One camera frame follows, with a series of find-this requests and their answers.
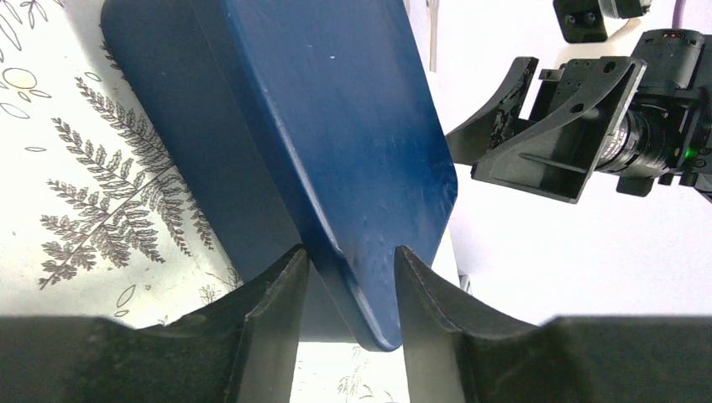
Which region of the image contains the floral tablecloth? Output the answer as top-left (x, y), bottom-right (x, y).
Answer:
top-left (1, 1), bottom-right (320, 344)

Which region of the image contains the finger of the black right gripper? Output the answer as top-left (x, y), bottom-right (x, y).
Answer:
top-left (445, 57), bottom-right (539, 165)

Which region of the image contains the navy box lid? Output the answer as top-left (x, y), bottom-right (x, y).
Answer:
top-left (100, 1), bottom-right (458, 352)

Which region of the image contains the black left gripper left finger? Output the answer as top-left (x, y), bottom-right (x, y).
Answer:
top-left (1, 246), bottom-right (309, 402)

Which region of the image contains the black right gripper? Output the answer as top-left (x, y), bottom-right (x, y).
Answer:
top-left (471, 29), bottom-right (711, 203)

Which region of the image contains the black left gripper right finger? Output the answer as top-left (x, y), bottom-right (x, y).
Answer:
top-left (395, 246), bottom-right (711, 402)

